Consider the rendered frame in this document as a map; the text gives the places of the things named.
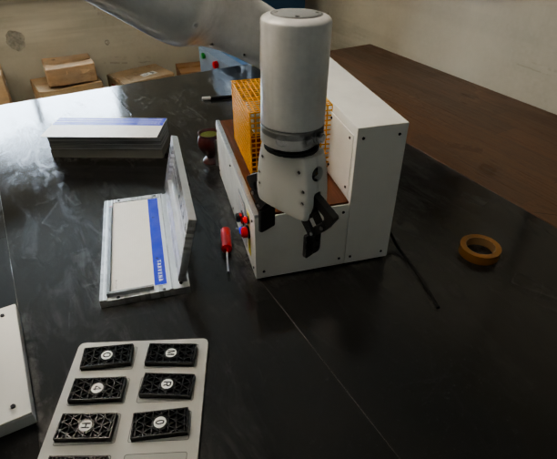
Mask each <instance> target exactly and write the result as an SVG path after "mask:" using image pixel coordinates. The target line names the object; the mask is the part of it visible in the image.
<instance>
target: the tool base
mask: <svg viewBox="0 0 557 459"><path fill-rule="evenodd" d="M154 195H156V196H155V197H153V195H147V196H141V197H133V198H127V199H120V201H118V199H114V200H108V201H105V204H104V222H103V239H102V258H101V275H100V293H99V302H100V306H101V308H106V307H112V306H117V305H122V304H127V303H132V302H137V301H146V300H152V299H157V298H162V297H167V296H172V295H178V294H182V293H188V292H191V289H190V284H189V278H188V273H187V276H186V281H177V268H176V263H175V260H174V253H173V247H172V239H171V232H170V231H171V227H170V225H169V219H168V214H167V201H166V194H162V193H161V194H154ZM153 198H157V200H158V208H159V216H160V223H161V231H162V239H163V247H164V254H165V263H166V270H167V284H165V285H159V286H154V290H150V291H141V292H135V293H129V294H125V295H119V296H120V298H119V299H117V298H116V297H117V296H114V297H109V298H108V297H107V296H106V276H107V249H108V223H109V207H111V206H112V208H113V206H114V204H115V203H121V202H128V201H134V200H141V199H153ZM164 288H166V290H165V291H163V289H164Z"/></svg>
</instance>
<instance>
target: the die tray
mask: <svg viewBox="0 0 557 459"><path fill-rule="evenodd" d="M128 343H133V344H134V351H133V357H132V363H131V366H125V367H116V368H106V369H97V370H88V371H81V370H80V368H79V366H80V363H81V360H82V356H83V352H84V349H85V348H89V347H98V346H108V345H118V344H128ZM150 343H196V344H197V353H196V359H195V363H194V366H145V359H146V356H147V350H148V347H149V344H150ZM207 359H208V340H206V339H181V340H157V341H133V342H87V343H82V344H81V345H80V346H79V347H78V349H77V352H76V357H75V359H74V361H73V364H72V366H71V369H70V372H69V374H68V376H67V379H66V383H65V386H64V389H63V391H62V393H61V396H60V399H59V401H58V404H57V407H56V410H55V413H54V416H53V418H52V421H51V423H50V425H49V428H48V431H47V434H46V438H45V440H44V442H43V445H42V448H41V450H40V453H39V456H38V458H37V459H48V457H49V455H108V458H109V459H198V452H199V442H200V432H201V422H202V411H203V401H204V391H205V380H206V369H207ZM145 372H161V373H193V374H195V376H196V379H195V383H194V387H193V392H192V396H191V400H189V399H158V398H139V395H138V393H139V390H140V387H141V384H142V381H143V378H144V375H145ZM117 376H126V377H127V384H126V388H125V391H124V395H123V399H122V402H118V403H73V404H68V401H67V398H68V396H69V394H70V391H71V388H72V385H73V383H74V380H75V378H93V377H117ZM183 407H188V435H184V436H177V437H168V438H161V439H153V440H145V441H138V442H131V440H130V434H131V427H132V420H133V413H142V412H150V411H158V410H166V409H175V408H183ZM63 413H117V415H118V418H117V421H116V427H115V431H114V433H113V437H112V441H111V442H88V443H55V442H54V440H53V437H54V435H55V432H56V428H57V426H58V424H59V421H60V419H61V416H62V414H63Z"/></svg>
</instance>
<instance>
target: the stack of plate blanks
mask: <svg viewBox="0 0 557 459"><path fill-rule="evenodd" d="M59 119H104V120H166V122H165V124H164V126H163V127H162V128H161V130H160V132H159V134H158V136H157V138H47V140H48V142H49V147H50V148H51V149H50V150H51V153H52V157H53V158H163V157H164V156H165V154H166V152H167V148H168V146H169V144H170V137H169V132H168V126H167V119H166V118H126V117H60V118H59Z"/></svg>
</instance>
